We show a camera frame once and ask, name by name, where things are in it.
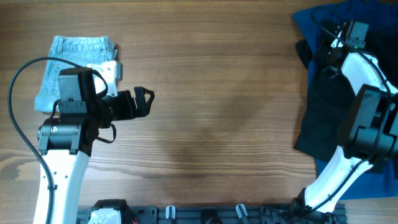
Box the folded light blue jeans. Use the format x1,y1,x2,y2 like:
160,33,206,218
34,35,119,114

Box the black shorts garment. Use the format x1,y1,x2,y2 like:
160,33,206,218
293,20,398,174

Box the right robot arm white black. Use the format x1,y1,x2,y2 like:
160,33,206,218
303,21,397,215

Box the black mounting rail base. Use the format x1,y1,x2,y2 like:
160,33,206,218
75,199,348,224

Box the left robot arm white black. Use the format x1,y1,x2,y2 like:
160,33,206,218
34,67,155,223

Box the blue garment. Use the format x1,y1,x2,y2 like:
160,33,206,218
292,0,398,200

